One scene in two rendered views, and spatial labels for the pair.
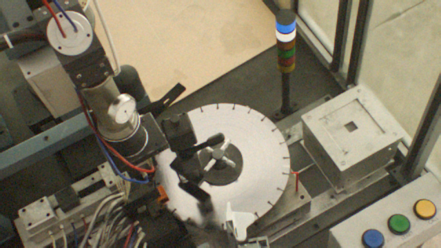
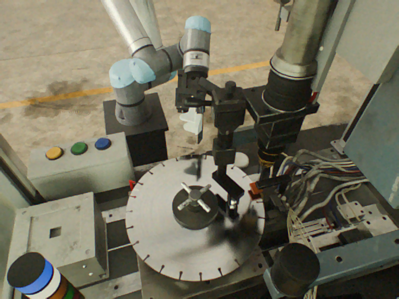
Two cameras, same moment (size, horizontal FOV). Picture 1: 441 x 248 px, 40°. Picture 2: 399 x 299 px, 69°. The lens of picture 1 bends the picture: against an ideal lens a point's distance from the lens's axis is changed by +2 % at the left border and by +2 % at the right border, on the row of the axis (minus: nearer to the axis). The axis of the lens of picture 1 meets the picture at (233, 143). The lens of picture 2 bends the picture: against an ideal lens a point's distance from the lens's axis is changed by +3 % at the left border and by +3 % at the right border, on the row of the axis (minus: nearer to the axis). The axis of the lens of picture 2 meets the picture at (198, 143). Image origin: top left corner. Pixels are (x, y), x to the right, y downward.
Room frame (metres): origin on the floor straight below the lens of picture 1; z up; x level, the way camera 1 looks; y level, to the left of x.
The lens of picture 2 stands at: (0.95, 0.07, 1.55)
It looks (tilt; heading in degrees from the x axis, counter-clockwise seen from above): 47 degrees down; 184
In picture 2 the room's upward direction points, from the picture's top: straight up
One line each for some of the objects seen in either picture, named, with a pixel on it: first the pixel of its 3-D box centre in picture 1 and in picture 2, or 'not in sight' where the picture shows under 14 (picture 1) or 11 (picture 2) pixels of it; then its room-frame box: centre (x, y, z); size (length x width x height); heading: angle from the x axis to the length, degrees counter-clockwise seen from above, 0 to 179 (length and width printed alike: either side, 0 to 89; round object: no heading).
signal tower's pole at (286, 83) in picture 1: (286, 89); not in sight; (0.83, -0.17, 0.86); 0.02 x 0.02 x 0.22
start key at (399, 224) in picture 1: (398, 224); (79, 149); (0.40, -0.33, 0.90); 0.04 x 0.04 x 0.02
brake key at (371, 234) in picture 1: (373, 240); (103, 144); (0.38, -0.27, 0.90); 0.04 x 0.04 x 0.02
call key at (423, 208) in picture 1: (424, 209); (54, 153); (0.43, -0.40, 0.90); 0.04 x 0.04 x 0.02
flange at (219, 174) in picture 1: (219, 160); (195, 203); (0.61, 0.04, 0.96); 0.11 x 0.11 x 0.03
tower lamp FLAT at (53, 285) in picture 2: (285, 29); (40, 280); (0.83, -0.17, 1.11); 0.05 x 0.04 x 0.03; 20
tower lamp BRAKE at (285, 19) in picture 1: (285, 21); (31, 272); (0.83, -0.17, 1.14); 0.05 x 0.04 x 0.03; 20
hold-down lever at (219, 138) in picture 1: (201, 138); (206, 107); (0.55, 0.06, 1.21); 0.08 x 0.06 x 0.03; 110
